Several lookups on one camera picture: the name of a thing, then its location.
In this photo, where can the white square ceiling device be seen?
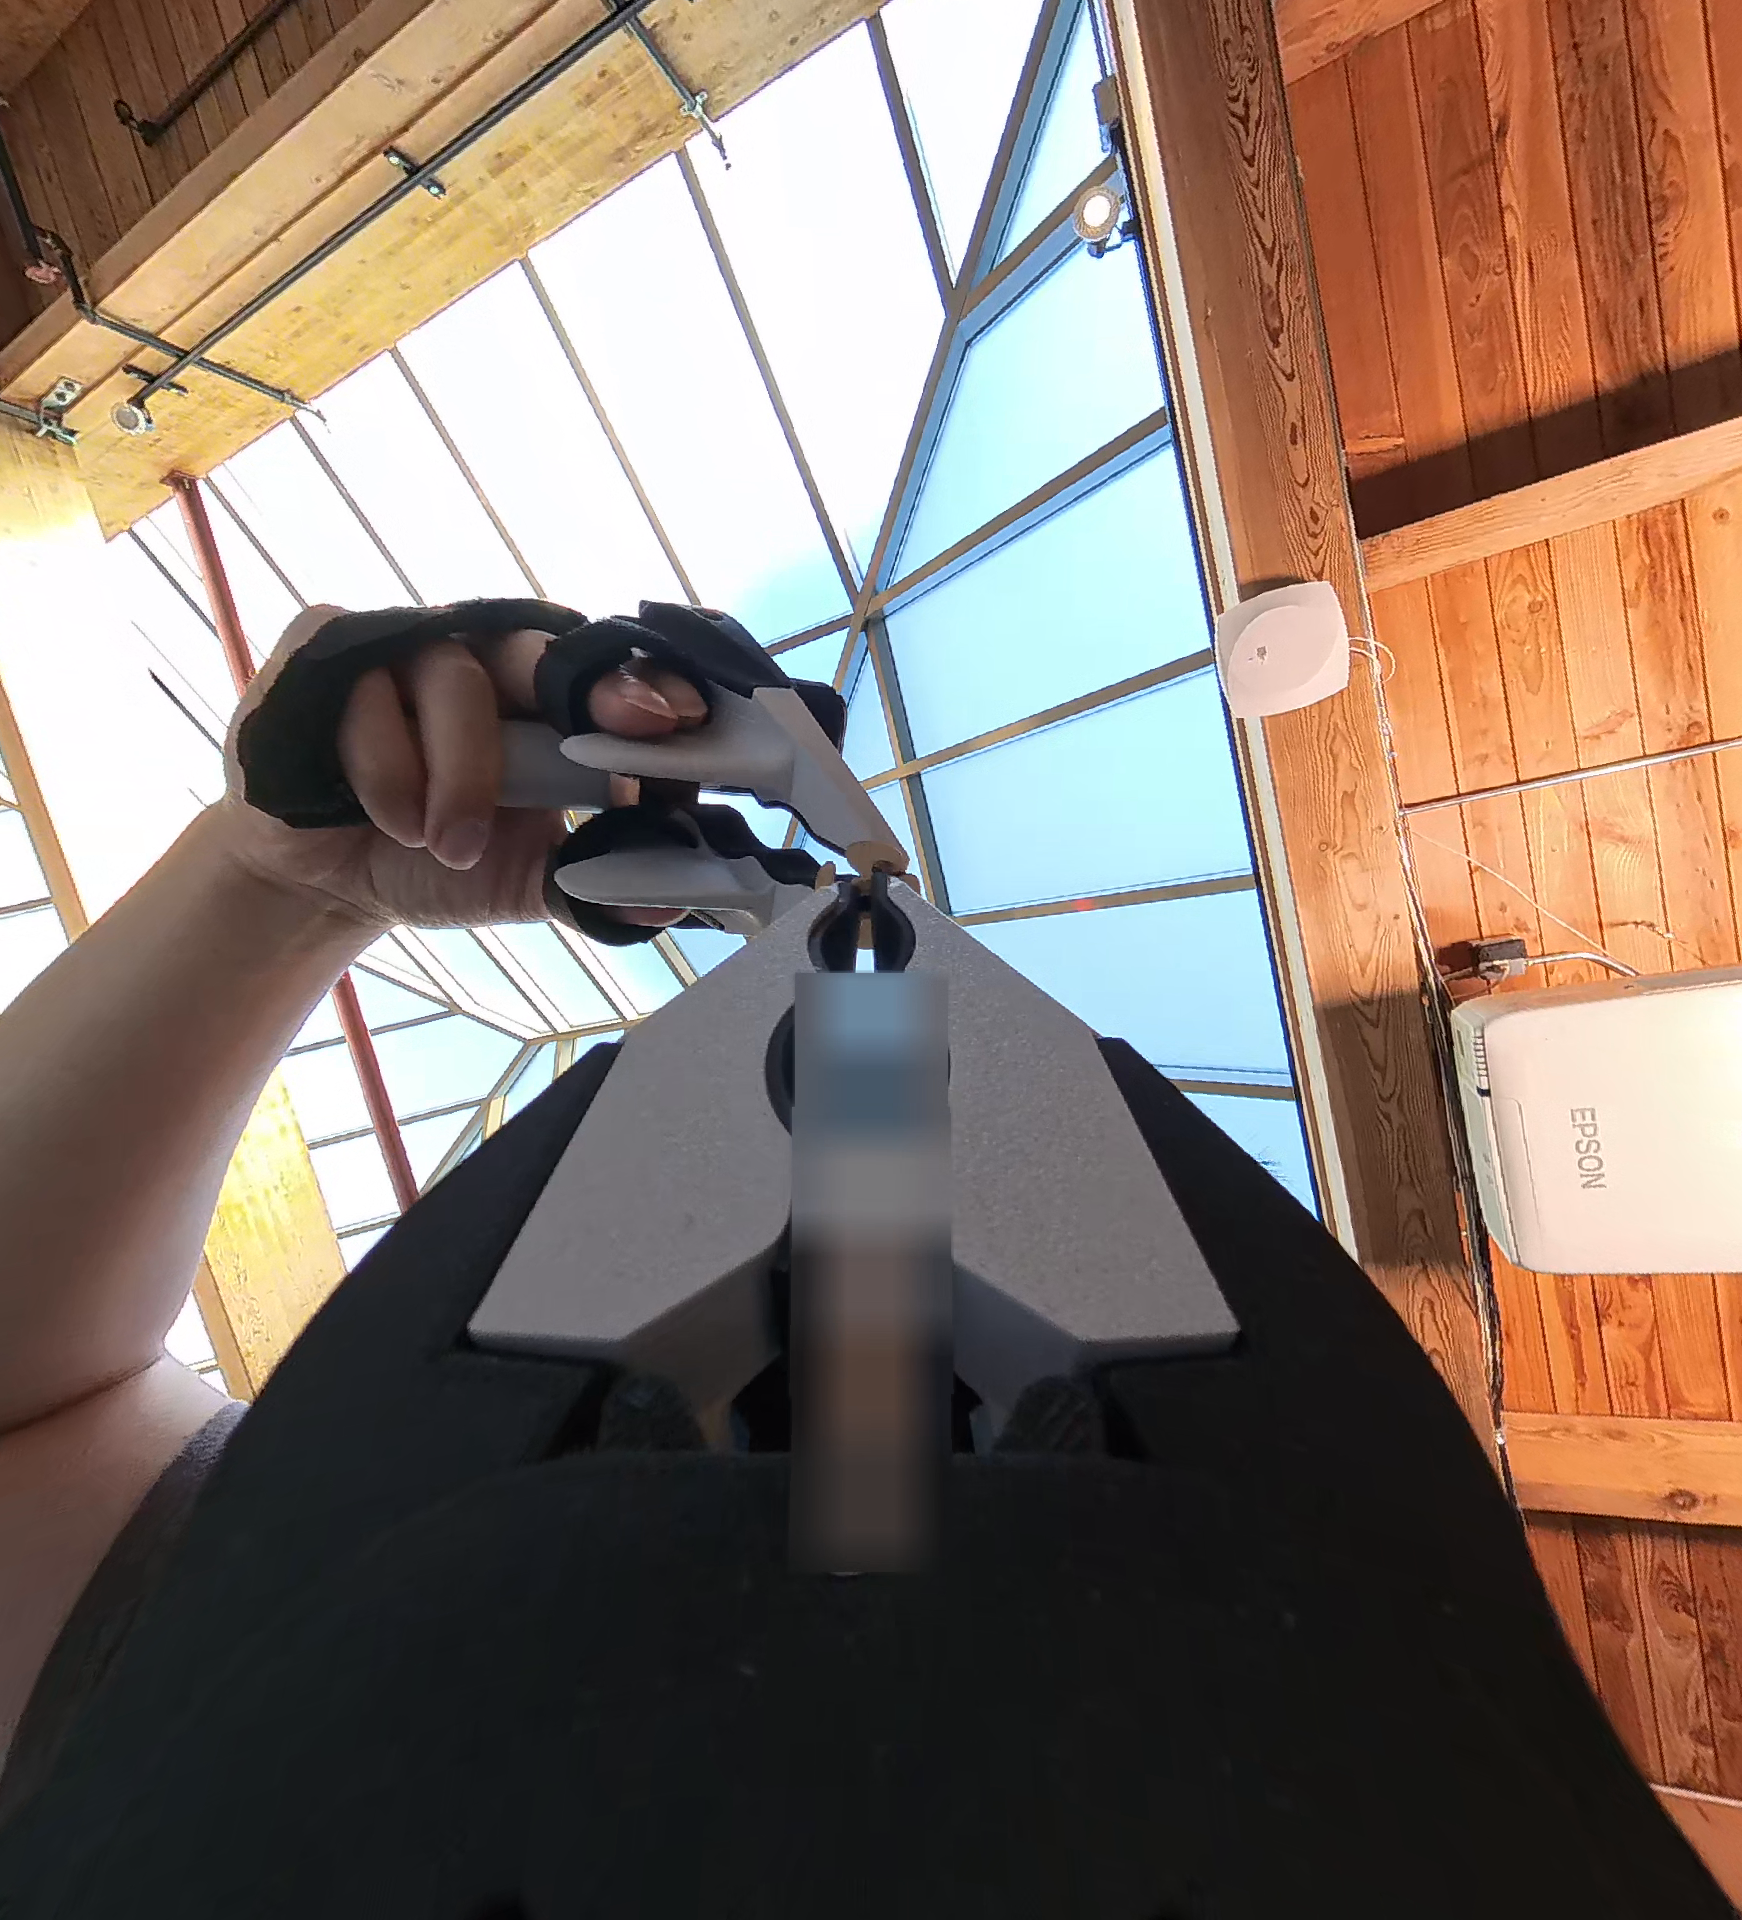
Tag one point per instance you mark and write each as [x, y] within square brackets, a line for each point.
[1279, 647]

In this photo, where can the long black ceiling pipe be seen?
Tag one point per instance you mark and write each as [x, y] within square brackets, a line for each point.
[421, 173]

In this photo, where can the small wooden model part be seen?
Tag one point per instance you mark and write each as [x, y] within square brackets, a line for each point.
[880, 860]

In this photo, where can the small round ceiling spotlight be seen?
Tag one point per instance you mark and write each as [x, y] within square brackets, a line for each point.
[132, 417]

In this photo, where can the red steel post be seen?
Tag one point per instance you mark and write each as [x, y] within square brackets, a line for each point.
[286, 839]

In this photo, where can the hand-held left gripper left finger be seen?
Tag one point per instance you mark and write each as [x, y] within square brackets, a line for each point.
[632, 1199]

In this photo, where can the white ceiling projector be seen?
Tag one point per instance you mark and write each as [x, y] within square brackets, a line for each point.
[1652, 1117]

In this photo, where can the person's right hand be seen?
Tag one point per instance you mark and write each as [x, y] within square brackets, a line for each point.
[391, 780]

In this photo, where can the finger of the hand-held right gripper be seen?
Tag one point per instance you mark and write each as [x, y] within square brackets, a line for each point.
[721, 896]
[830, 780]

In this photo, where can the person's upper body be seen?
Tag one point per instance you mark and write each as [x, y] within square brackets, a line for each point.
[1, 1621]

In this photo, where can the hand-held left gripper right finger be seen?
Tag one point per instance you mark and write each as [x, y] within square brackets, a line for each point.
[1080, 1199]

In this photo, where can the bent black ceiling pipe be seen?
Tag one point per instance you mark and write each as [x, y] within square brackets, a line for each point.
[4, 165]

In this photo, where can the person's right forearm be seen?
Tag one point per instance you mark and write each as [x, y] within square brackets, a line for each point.
[61, 1169]

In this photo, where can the short black ceiling rod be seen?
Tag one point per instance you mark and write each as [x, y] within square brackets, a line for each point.
[211, 68]

